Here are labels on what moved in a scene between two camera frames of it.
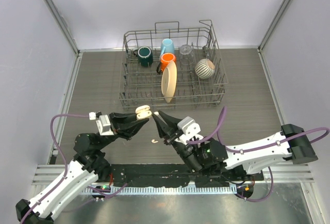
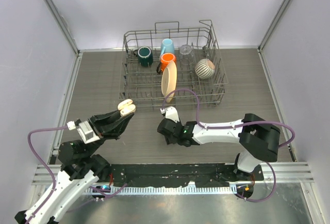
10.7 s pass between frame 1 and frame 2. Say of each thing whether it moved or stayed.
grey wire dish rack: stayed
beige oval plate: stayed
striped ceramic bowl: stayed
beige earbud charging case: moved
